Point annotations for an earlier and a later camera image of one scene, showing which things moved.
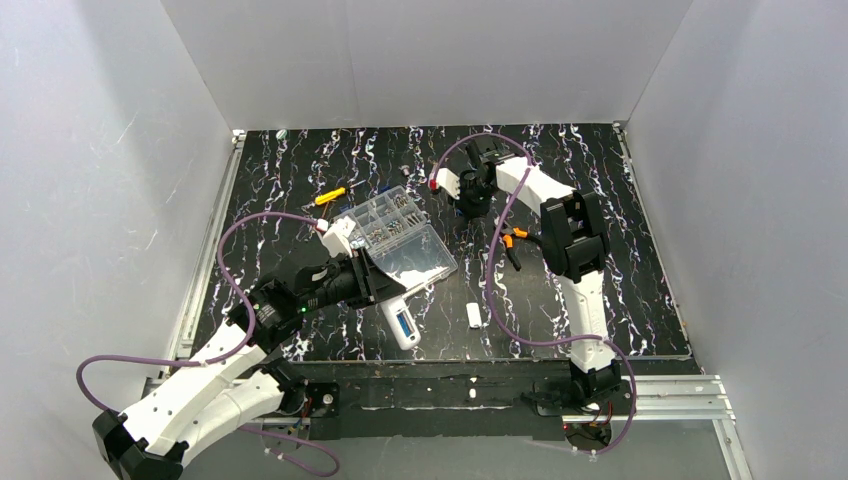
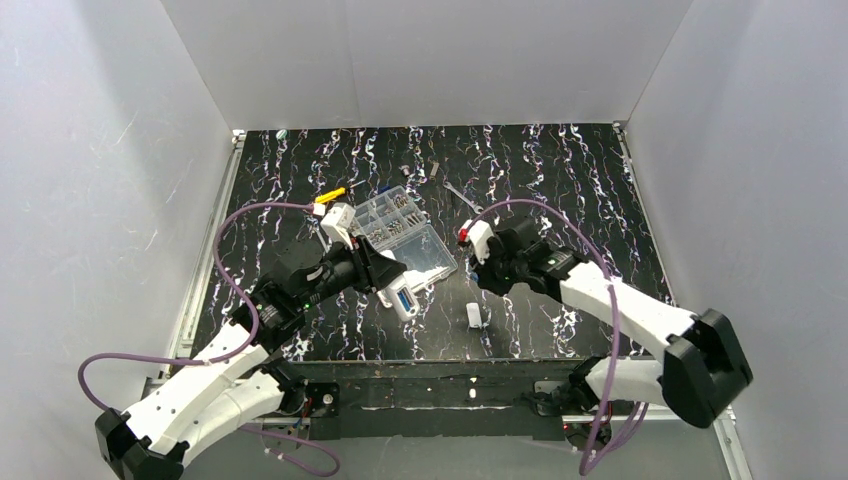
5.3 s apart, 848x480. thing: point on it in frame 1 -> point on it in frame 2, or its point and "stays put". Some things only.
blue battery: x=404 y=324 -> x=404 y=300
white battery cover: x=474 y=315 stays put
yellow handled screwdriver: x=330 y=195 stays put
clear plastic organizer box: x=397 y=234 stays put
